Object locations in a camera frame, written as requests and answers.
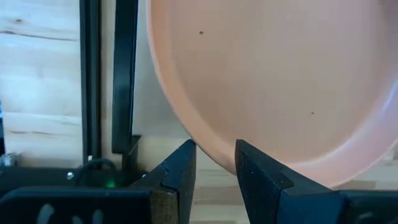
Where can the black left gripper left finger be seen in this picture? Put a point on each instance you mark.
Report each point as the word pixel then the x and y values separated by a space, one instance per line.
pixel 177 180

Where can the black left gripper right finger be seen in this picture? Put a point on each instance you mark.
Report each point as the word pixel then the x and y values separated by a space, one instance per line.
pixel 261 186

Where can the terracotta orange plate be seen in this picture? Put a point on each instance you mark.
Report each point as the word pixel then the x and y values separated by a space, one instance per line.
pixel 264 77

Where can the black metal table frame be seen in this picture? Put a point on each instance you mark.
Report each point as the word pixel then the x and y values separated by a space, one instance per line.
pixel 90 77

